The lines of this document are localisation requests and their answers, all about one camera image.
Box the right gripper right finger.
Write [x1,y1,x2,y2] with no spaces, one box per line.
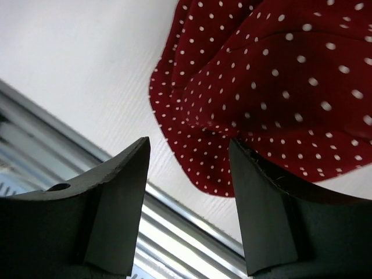
[228,139,371,278]

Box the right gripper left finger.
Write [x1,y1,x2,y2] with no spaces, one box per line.
[1,137,151,278]

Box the red polka dot cloth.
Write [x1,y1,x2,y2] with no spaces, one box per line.
[149,1,371,197]

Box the aluminium mounting rail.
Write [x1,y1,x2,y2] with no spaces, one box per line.
[1,83,246,278]

